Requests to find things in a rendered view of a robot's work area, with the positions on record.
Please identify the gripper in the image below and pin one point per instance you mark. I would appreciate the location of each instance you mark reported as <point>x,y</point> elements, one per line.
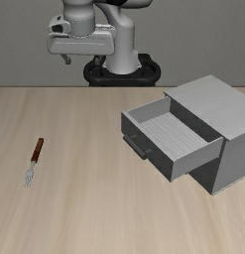
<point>81,43</point>

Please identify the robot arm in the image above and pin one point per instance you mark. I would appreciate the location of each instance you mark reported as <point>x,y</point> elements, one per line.
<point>122,43</point>

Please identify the grey cabinet drawer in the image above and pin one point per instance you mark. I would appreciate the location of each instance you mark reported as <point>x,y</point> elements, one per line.
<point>167,139</point>

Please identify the grey cabinet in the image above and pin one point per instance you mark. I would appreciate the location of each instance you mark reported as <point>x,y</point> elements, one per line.
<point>223,132</point>

